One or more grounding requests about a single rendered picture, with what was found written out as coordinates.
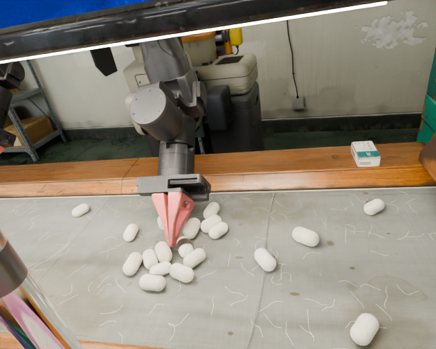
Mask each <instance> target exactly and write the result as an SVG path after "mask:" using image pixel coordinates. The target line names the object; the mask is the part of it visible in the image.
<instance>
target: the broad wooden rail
mask: <svg viewBox="0 0 436 349"><path fill-rule="evenodd" d="M425 145H426V144H425V143H424V142H412V143H389V144H376V145H374V146H375V148H376V149H377V151H378V153H379V154H380V156H381V159H380V165H379V166H372V167H357V164H356V162H355V160H354V157H353V155H352V152H351V147H352V146H340V147H317V148H305V149H292V150H269V151H256V152H233V153H220V154H197V155H195V156H194V174H201V175H203V177H204V178H205V179H206V180H207V181H208V182H209V183H210V185H211V192H212V193H229V192H254V191H280V190H329V189H355V188H405V187H431V186H436V181H435V180H434V179H433V178H432V177H431V175H430V174H429V172H428V171H427V170H426V169H425V168H424V167H423V165H422V164H421V163H420V162H419V160H418V159H419V153H420V152H421V150H422V149H423V148H424V146H425ZM157 174H158V157H149V158H136V159H113V160H101V161H77V162H65V163H41V164H29V165H7V166H0V199H3V198H28V197H78V196H103V195H137V191H138V187H137V186H136V184H137V178H138V177H154V176H157Z"/></svg>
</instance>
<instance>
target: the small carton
mask: <svg viewBox="0 0 436 349"><path fill-rule="evenodd" d="M351 152H352V155H353V157H354V160H355V162H356V164H357V167H372V166H379V165H380V159H381V156H380V154H379V153H378V151H377V149H376V148H375V146H374V144H373V142H372V141H358V142H352V147H351Z"/></svg>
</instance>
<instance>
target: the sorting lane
mask: <svg viewBox="0 0 436 349"><path fill-rule="evenodd" d="M374 199H381V200H382V201H383V202H384V204H385V206H384V208H383V210H381V211H379V212H378V213H376V214H374V215H368V214H367V213H366V212H365V211H364V205H366V204H367V203H368V202H370V201H372V200H374ZM211 202H216V203H218V204H219V212H218V216H220V217H221V220H222V222H225V223H226V224H227V225H228V231H227V232H226V233H225V234H223V235H222V236H221V237H219V238H218V239H212V238H211V237H210V236H209V233H204V232H203V231H202V230H201V227H200V229H199V231H198V233H197V235H196V236H195V237H194V238H192V239H190V241H191V243H192V245H193V249H194V250H195V249H198V248H201V249H203V250H204V251H205V252H206V258H205V260H204V261H203V262H201V263H199V264H198V265H197V266H196V267H194V268H192V270H193V272H194V278H193V279H192V280H191V281H190V282H188V283H184V282H182V281H180V280H177V279H175V278H173V277H171V275H170V273H168V274H165V275H163V277H164V278H165V280H166V285H165V288H164V289H163V290H161V291H159V292H156V291H152V290H144V289H142V288H141V287H140V285H139V280H140V278H141V277H142V276H143V275H145V274H149V269H146V268H145V265H144V262H143V261H142V263H141V264H140V267H139V268H138V270H137V272H136V273H135V274H134V275H132V276H128V275H126V274H125V273H124V272H123V270H122V268H123V265H124V264H125V262H126V261H127V259H128V257H129V255H130V254H131V253H133V252H138V253H140V254H141V255H142V256H143V252H144V251H145V250H147V249H152V250H154V251H155V246H156V245H157V244H158V243H159V242H167V241H166V238H165V232H164V231H163V230H161V229H160V228H159V226H158V222H157V219H158V217H159V215H158V212H157V210H156V207H155V205H154V202H153V200H152V196H140V195H103V196H78V197H28V198H3V199H0V229H1V231H2V232H3V234H4V235H5V236H6V238H7V239H8V241H9V242H10V243H11V245H12V247H13V248H14V249H15V251H16V252H17V254H18V255H19V257H20V258H21V259H22V261H23V262H24V264H25V265H26V266H27V268H28V270H29V271H30V272H31V274H32V275H33V277H34V278H35V280H36V281H37V282H38V284H39V286H40V287H41V288H42V289H43V291H44V293H45V294H46V295H47V297H48V298H49V300H50V301H51V303H52V304H53V305H54V307H55V309H56V310H57V311H58V312H59V314H60V316H61V317H62V318H63V319H64V321H65V323H66V324H67V325H68V327H69V328H70V330H71V332H72V333H73V334H74V335H75V337H76V339H78V340H86V341H99V342H107V343H121V344H129V345H136V346H150V347H157V348H171V349H436V186H431V187H405V188H355V189H329V190H280V191H254V192H229V193H209V201H206V202H194V208H193V209H192V211H191V213H190V214H189V216H188V218H187V220H186V221H185V224H184V225H183V227H182V229H181V232H180V234H179V238H180V237H181V236H184V235H183V229H184V227H185V225H186V224H187V222H188V220H189V219H191V218H193V217H194V218H197V219H198V220H199V221H200V222H201V223H202V221H204V220H205V218H204V216H203V212H204V211H205V209H206V208H207V206H208V204H209V203H211ZM80 204H87V205H88V206H89V210H88V212H86V213H85V214H83V215H81V216H79V217H74V216H73V215H72V210H73V209H74V208H76V207H77V206H79V205H80ZM130 224H135V225H137V227H138V232H137V234H136V236H135V238H134V239H133V240H132V241H130V242H128V241H126V240H125V239H124V238H123V234H124V232H125V230H126V229H127V227H128V225H130ZM299 226H300V227H303V228H306V229H309V230H311V231H314V232H316V233H317V234H318V236H319V243H318V244H317V245H316V246H314V247H309V246H307V245H305V244H302V243H299V242H296V241H295V240H294V239H293V236H292V232H293V230H294V228H296V227H299ZM258 248H264V249H266V250H267V251H268V252H269V253H270V254H271V255H272V256H273V257H274V258H275V261H276V267H275V269H274V270H273V271H265V270H263V268H262V267H261V266H260V265H259V263H258V262H257V261H256V260H255V258H254V253H255V251H256V250H257V249H258ZM364 313H368V314H372V315H373V316H375V317H376V319H377V321H378V322H379V329H378V331H377V333H376V334H375V336H374V338H373V339H372V340H371V342H370V343H369V344H368V345H366V346H360V345H358V344H357V343H355V342H354V341H353V340H352V338H351V335H350V330H351V328H352V326H353V325H354V323H355V322H356V320H357V318H358V317H359V316H360V315H361V314H364Z"/></svg>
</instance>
